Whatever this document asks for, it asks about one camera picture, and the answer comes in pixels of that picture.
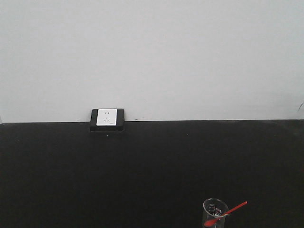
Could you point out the white wall power socket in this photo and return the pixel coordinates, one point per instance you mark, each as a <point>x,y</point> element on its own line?
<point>107,120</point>

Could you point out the red plastic spoon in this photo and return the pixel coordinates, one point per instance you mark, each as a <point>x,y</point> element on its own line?
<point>210,223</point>

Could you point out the small glass measuring beaker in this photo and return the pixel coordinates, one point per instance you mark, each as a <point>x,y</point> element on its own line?
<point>212,209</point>

